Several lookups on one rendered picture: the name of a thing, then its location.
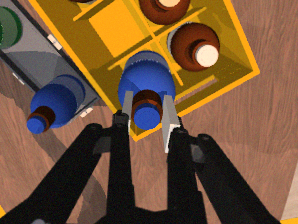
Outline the grey rectangular tray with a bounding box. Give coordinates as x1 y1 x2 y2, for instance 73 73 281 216
0 0 100 124

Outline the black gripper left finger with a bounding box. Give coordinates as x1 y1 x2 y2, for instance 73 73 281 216
0 91 137 224

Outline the blue bottle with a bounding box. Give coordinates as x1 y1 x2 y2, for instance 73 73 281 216
27 74 86 134
118 50 176 130

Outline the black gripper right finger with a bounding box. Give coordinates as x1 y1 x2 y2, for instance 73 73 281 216
161 95 282 224

